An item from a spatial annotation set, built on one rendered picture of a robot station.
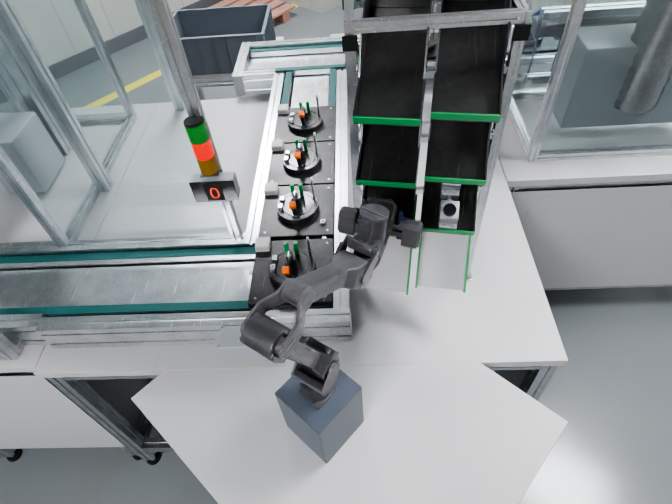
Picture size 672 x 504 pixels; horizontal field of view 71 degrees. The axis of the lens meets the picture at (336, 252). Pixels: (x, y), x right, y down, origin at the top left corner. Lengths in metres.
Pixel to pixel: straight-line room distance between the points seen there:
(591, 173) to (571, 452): 1.12
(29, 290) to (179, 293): 0.49
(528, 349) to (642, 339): 1.31
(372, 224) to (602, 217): 1.40
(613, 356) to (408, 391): 1.44
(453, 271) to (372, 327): 0.29
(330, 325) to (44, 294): 0.91
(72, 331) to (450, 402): 1.06
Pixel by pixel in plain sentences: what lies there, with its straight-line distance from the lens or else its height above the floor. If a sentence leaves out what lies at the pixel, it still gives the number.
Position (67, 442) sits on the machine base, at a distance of 2.26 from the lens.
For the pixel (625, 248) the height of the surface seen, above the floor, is 0.44.
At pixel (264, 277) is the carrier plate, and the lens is 1.40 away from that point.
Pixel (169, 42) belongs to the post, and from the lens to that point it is 1.18.
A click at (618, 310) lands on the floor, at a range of 2.74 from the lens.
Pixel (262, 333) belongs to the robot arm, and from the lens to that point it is 0.74.
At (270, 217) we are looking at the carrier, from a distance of 1.57.
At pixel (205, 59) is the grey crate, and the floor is 0.71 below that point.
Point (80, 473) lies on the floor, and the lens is 2.46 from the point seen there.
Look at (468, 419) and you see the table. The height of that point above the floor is 0.86.
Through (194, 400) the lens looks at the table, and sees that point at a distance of 1.38.
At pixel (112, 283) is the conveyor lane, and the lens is 1.64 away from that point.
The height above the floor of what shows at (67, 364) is 0.86.
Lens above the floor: 2.05
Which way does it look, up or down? 49 degrees down
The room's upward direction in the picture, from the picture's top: 6 degrees counter-clockwise
